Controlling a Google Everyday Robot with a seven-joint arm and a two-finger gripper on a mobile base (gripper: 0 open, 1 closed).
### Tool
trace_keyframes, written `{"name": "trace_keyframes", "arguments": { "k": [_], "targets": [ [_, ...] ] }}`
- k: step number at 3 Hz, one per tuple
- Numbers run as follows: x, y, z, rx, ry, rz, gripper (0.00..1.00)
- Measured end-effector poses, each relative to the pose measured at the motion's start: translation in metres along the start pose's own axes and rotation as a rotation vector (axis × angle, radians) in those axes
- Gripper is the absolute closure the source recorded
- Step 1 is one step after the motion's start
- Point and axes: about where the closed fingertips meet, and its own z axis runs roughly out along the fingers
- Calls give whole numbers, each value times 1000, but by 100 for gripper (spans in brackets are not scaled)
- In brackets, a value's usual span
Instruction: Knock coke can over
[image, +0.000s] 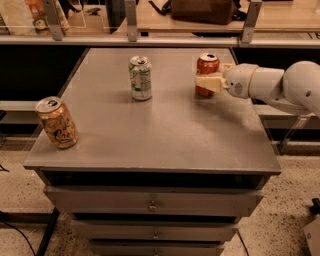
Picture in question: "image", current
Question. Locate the middle grey drawer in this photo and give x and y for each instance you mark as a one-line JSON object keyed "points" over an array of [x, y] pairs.
{"points": [[156, 231]]}

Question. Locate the grey box at floor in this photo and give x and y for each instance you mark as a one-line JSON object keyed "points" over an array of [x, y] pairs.
{"points": [[312, 234]]}

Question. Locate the orange lacroix can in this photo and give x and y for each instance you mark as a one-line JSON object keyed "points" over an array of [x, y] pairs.
{"points": [[56, 120]]}

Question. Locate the colourful snack package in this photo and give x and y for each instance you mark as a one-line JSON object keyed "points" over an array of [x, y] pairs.
{"points": [[39, 17]]}

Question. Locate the grey drawer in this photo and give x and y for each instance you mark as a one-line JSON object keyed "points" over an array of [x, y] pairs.
{"points": [[156, 231], [122, 248], [154, 200]]}

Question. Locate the white green soda can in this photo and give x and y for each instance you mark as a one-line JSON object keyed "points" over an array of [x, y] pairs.
{"points": [[140, 77]]}

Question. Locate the grey drawer cabinet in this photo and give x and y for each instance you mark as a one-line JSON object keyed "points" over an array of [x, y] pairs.
{"points": [[173, 140]]}

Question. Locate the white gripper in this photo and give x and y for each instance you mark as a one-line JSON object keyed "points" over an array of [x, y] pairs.
{"points": [[239, 80]]}

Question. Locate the top grey drawer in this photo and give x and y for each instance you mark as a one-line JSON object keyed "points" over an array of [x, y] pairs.
{"points": [[154, 200]]}

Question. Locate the right metal bracket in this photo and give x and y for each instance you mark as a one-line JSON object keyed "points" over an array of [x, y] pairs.
{"points": [[251, 20]]}

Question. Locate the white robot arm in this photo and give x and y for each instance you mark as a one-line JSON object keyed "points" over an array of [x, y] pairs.
{"points": [[295, 90]]}

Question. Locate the red coca-cola can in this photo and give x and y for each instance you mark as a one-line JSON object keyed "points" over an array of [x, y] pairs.
{"points": [[207, 63]]}

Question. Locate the bottom grey drawer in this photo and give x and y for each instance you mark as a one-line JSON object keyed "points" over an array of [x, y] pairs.
{"points": [[122, 248]]}

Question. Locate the middle metal bracket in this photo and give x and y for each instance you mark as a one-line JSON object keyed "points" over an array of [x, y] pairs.
{"points": [[130, 9]]}

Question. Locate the brown bag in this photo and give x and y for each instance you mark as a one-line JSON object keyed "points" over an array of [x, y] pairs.
{"points": [[220, 12]]}

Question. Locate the metal bracket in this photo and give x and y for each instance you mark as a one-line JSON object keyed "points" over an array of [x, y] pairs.
{"points": [[53, 20], [130, 9], [251, 20]]}

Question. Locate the left metal bracket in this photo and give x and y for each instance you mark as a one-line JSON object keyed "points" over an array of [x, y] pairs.
{"points": [[53, 20]]}

